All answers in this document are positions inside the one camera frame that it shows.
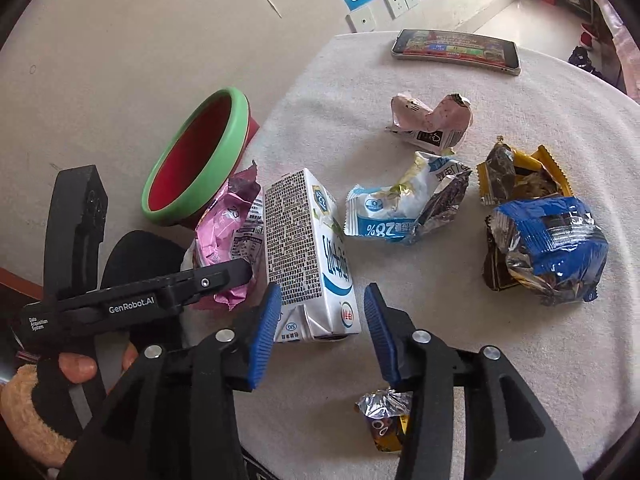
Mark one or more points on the person's left forearm tan sleeve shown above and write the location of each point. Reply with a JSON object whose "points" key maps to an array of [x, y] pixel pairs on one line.
{"points": [[25, 410]]}

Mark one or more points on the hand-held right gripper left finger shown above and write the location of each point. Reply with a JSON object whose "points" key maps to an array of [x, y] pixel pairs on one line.
{"points": [[262, 332]]}

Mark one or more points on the smartphone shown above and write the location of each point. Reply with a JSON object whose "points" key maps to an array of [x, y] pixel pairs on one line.
{"points": [[450, 50]]}

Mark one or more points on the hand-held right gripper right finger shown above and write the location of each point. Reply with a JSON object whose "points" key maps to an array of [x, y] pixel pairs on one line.
{"points": [[381, 335]]}

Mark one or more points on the white round-hole wall socket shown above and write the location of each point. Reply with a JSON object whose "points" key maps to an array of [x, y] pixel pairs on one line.
{"points": [[361, 19]]}

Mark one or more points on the black shoes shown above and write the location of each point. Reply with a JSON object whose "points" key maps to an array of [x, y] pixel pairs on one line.
{"points": [[585, 60]]}

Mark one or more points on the red trash bin green rim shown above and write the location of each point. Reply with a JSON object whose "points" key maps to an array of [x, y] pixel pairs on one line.
{"points": [[200, 145]]}

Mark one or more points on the dark brown wrapper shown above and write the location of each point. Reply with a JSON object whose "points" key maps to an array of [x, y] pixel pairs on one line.
{"points": [[497, 272]]}

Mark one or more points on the crumpled pale pink wrapper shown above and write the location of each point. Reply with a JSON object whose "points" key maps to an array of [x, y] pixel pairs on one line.
{"points": [[425, 120]]}

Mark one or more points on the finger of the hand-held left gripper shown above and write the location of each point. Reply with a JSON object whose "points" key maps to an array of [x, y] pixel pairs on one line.
{"points": [[215, 282]]}

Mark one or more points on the white milk carton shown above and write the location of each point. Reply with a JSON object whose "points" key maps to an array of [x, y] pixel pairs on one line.
{"points": [[305, 250]]}

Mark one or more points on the white blue foil wrapper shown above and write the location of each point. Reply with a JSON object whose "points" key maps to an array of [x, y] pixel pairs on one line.
{"points": [[395, 210]]}

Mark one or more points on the golden yellow zigzag wrapper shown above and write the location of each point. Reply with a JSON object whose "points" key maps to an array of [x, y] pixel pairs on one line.
{"points": [[545, 165]]}

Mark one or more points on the red shoes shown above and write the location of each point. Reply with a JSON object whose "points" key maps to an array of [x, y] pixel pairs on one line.
{"points": [[588, 35]]}

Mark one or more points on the person's left hand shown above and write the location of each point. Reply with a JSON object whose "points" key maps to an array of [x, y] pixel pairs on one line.
{"points": [[77, 367]]}

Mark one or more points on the brown wooden furniture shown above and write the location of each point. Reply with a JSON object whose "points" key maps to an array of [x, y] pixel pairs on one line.
{"points": [[20, 285]]}

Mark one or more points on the pink foil wrapper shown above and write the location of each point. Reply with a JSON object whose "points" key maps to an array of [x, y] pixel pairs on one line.
{"points": [[225, 230]]}

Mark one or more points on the bed with pink quilt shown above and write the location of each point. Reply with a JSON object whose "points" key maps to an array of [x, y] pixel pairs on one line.
{"points": [[617, 30]]}

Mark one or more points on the small silver brown wrapper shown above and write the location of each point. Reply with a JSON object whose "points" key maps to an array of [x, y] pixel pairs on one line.
{"points": [[382, 427]]}

